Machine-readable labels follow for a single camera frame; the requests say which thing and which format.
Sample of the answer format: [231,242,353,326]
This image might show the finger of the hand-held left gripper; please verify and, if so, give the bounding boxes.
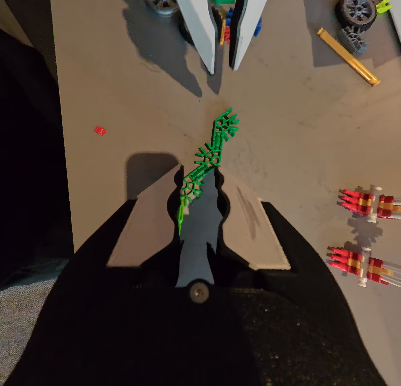
[229,0,274,71]
[171,0,217,75]

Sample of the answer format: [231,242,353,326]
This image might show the long yellow toy rod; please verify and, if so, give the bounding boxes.
[316,28,381,86]

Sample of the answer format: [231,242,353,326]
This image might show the toy wheel with black tire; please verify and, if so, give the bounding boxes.
[335,0,378,32]

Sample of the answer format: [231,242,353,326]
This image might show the blue toy connector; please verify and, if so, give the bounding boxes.
[226,7,264,38]

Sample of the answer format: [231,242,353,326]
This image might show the green toy connector chain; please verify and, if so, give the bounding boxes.
[177,108,240,236]

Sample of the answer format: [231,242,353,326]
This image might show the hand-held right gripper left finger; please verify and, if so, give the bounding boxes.
[106,164,185,268]

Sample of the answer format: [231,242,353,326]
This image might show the black toy tire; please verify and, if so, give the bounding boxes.
[178,13,196,46]

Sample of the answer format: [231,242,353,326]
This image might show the grey toy connector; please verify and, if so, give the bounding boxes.
[338,27,368,55]

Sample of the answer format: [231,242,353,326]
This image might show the person's black clothing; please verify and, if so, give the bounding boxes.
[0,29,76,292]

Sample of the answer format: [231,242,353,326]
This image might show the red yellow toy assembly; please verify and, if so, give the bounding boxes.
[327,246,401,288]
[338,185,401,223]

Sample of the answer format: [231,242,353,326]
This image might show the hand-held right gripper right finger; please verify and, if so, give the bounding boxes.
[214,167,292,271]

